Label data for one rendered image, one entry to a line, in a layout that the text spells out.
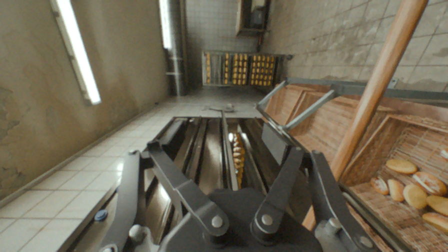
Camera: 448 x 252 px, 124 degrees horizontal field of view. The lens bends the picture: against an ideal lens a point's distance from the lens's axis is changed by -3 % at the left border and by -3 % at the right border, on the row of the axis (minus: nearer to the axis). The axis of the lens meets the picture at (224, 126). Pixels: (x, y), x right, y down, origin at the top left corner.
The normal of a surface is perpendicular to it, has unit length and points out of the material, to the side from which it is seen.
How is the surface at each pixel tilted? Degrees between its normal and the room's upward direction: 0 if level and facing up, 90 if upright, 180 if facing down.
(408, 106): 0
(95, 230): 90
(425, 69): 0
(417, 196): 51
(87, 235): 90
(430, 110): 0
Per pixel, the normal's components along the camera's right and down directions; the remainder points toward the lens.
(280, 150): -1.00, -0.02
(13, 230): 0.04, -0.91
